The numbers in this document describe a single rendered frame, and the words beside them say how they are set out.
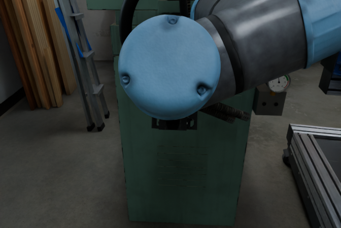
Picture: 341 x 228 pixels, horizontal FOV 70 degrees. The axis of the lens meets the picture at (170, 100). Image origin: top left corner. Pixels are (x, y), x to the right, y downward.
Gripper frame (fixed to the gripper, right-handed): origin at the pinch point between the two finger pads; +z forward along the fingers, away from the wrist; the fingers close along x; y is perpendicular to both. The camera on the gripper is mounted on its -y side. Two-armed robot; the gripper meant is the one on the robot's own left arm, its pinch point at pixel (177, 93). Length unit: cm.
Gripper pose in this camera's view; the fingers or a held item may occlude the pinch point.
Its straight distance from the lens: 52.1
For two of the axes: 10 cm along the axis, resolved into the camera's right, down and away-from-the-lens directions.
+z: 0.5, 0.9, 9.9
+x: 10.0, 0.3, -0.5
